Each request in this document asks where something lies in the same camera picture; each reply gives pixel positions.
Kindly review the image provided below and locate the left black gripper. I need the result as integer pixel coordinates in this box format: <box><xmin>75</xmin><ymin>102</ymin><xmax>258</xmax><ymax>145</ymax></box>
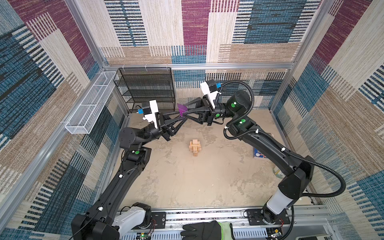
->
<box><xmin>138</xmin><ymin>114</ymin><xmax>185</xmax><ymax>151</ymax></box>

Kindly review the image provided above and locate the black and green glove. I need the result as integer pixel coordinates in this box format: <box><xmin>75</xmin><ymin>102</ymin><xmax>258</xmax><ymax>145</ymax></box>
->
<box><xmin>181</xmin><ymin>221</ymin><xmax>235</xmax><ymax>240</ymax></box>

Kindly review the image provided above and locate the blue printed package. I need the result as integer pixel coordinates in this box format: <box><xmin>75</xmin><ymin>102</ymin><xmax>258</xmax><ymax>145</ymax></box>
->
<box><xmin>253</xmin><ymin>148</ymin><xmax>266</xmax><ymax>159</ymax></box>

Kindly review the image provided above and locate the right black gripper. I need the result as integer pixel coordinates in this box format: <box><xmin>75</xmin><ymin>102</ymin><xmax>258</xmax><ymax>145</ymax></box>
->
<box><xmin>180</xmin><ymin>95</ymin><xmax>237</xmax><ymax>127</ymax></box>

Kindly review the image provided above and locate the black wire shelf rack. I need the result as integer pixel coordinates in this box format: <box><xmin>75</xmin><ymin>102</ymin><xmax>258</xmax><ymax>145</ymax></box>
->
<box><xmin>115</xmin><ymin>67</ymin><xmax>176</xmax><ymax>113</ymax></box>

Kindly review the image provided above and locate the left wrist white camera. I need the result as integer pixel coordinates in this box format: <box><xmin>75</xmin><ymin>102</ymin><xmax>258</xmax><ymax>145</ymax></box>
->
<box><xmin>138</xmin><ymin>100</ymin><xmax>159</xmax><ymax>129</ymax></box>

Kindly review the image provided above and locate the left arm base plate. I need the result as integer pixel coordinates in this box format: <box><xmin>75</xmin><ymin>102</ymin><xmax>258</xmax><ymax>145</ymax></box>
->
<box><xmin>133</xmin><ymin>212</ymin><xmax>167</xmax><ymax>230</ymax></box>

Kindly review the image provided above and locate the dotted wood block front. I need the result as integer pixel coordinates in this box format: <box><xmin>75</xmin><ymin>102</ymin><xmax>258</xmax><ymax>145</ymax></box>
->
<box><xmin>190</xmin><ymin>142</ymin><xmax>201</xmax><ymax>151</ymax></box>

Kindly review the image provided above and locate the round tape tin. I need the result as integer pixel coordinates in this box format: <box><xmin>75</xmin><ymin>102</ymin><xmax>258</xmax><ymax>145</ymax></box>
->
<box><xmin>273</xmin><ymin>167</ymin><xmax>285</xmax><ymax>179</ymax></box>

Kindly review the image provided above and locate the white wire mesh basket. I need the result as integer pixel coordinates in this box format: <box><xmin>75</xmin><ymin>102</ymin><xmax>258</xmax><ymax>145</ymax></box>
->
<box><xmin>65</xmin><ymin>72</ymin><xmax>117</xmax><ymax>135</ymax></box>

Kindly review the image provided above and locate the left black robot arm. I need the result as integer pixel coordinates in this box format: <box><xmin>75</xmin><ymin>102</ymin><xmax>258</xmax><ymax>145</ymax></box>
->
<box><xmin>71</xmin><ymin>112</ymin><xmax>187</xmax><ymax>240</ymax></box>

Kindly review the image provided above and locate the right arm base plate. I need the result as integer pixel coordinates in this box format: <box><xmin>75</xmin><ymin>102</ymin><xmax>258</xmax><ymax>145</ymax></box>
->
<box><xmin>243</xmin><ymin>208</ymin><xmax>291</xmax><ymax>226</ymax></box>

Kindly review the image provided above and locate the purple triangular block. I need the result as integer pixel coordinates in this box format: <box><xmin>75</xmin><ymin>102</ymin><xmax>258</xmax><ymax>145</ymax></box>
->
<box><xmin>177</xmin><ymin>104</ymin><xmax>188</xmax><ymax>117</ymax></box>

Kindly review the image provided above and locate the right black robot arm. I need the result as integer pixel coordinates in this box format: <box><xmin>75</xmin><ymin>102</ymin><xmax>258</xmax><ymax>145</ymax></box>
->
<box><xmin>182</xmin><ymin>91</ymin><xmax>347</xmax><ymax>225</ymax></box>

